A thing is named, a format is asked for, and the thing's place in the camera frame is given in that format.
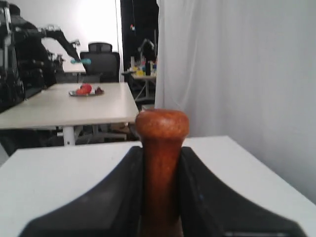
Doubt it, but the black background robot arm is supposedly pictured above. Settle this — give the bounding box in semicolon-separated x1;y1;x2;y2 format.
0;1;305;237

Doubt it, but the plate with red food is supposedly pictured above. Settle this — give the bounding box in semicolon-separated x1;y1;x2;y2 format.
68;84;104;97

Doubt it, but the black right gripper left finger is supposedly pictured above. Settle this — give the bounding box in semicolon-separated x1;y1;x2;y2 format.
20;146;144;237

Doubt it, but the white background table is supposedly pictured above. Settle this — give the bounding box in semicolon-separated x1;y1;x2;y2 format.
0;82;139;146

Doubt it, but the cluttered background desk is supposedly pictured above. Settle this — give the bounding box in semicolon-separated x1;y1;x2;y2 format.
121;39;156;102

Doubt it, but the white curtain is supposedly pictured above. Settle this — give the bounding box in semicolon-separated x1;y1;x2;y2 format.
156;0;316;201

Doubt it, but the black office chair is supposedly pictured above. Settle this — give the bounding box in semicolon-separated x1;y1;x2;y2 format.
80;42;120;83

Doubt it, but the brown wooden pestle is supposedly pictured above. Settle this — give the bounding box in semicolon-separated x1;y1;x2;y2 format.
135;109;190;237

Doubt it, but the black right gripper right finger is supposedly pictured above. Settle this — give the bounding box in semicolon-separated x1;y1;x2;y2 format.
179;147;306;237

